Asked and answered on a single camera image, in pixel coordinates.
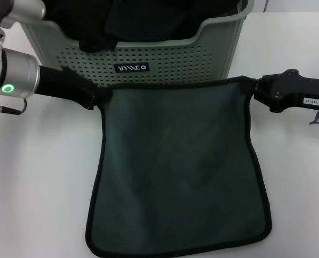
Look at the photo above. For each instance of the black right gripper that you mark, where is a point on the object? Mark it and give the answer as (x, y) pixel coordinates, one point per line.
(293, 90)

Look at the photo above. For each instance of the dark green towel black trim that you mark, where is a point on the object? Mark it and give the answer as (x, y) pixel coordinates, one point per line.
(181, 166)

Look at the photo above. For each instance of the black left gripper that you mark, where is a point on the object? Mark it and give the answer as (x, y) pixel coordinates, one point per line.
(65, 86)

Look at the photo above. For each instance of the green perforated plastic storage basket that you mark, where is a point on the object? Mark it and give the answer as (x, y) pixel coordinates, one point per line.
(175, 64)

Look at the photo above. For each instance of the black cloth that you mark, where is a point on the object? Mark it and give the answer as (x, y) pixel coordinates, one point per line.
(108, 24)

